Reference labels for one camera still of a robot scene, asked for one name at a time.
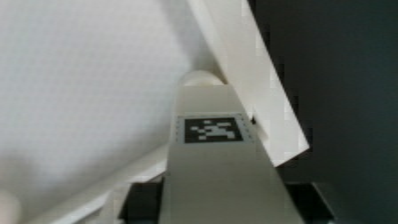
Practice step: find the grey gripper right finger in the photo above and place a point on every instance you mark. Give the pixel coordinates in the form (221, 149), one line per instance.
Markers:
(312, 203)

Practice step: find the white desk leg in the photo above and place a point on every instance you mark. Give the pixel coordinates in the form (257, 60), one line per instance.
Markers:
(223, 186)

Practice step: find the white desk top tray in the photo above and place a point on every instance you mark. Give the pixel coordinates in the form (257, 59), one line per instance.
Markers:
(95, 56)

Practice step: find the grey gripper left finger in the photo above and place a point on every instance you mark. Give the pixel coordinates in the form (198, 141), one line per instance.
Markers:
(132, 207)

